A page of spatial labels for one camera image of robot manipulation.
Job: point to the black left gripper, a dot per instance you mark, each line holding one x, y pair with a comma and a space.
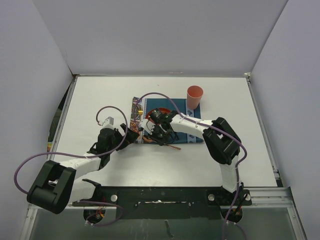
130, 136

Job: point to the red round plate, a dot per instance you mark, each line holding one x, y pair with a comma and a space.
162, 109

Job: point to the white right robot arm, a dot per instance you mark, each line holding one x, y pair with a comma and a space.
220, 139

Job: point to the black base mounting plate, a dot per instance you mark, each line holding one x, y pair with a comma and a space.
174, 203

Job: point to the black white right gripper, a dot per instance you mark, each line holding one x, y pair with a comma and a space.
152, 136

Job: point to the copper fork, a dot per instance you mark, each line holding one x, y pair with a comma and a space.
140, 112

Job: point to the copper spoon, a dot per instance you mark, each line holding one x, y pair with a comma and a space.
148, 140

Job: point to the aluminium front rail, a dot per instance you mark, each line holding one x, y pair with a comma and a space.
267, 195

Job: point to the blue patterned placemat cloth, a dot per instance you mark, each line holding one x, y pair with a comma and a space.
141, 109

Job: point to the pink plastic cup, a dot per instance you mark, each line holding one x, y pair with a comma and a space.
194, 96

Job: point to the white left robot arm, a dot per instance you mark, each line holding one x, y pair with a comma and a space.
60, 183

